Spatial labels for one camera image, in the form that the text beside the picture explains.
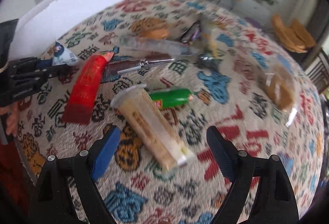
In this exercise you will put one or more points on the brown foil snack bar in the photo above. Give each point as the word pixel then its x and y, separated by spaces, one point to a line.
pixel 117 68

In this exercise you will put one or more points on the dark wooden chair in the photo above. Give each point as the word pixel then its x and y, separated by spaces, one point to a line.
pixel 318 72

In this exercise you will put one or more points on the patterned woven tablecloth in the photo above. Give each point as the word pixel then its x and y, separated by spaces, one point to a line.
pixel 256 95

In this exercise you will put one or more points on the orange lounge chair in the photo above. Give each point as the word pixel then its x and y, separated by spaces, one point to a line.
pixel 294 38

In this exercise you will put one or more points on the clear long snack tube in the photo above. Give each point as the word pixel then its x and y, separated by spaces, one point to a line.
pixel 161 46

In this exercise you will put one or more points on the bagged brown bread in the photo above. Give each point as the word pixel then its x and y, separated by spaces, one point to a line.
pixel 279 85

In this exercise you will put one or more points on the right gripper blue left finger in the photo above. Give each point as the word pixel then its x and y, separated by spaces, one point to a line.
pixel 102 152

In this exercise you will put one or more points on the white standing air conditioner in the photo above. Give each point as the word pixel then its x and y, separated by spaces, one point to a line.
pixel 303 11

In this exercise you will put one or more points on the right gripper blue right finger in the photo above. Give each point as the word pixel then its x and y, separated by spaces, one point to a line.
pixel 224 152

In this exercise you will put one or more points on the orange sausage bun snack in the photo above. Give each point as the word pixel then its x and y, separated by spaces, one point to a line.
pixel 156 34

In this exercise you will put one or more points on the operator hand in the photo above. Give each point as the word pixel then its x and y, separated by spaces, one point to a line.
pixel 12 119

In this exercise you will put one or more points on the red snack package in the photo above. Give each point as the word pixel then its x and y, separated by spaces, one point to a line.
pixel 80 105

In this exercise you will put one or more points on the green sausage snack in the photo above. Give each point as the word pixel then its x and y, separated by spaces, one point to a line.
pixel 171 98

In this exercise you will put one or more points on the beige wafer package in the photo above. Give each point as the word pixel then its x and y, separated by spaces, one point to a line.
pixel 159 137

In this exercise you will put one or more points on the white blue snack bag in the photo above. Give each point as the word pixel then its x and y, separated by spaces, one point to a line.
pixel 62 55

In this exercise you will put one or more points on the dark candy bar pack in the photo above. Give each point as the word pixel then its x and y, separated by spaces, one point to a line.
pixel 192 34

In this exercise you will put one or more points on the white cardboard box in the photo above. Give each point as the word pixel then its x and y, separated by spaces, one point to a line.
pixel 48 21

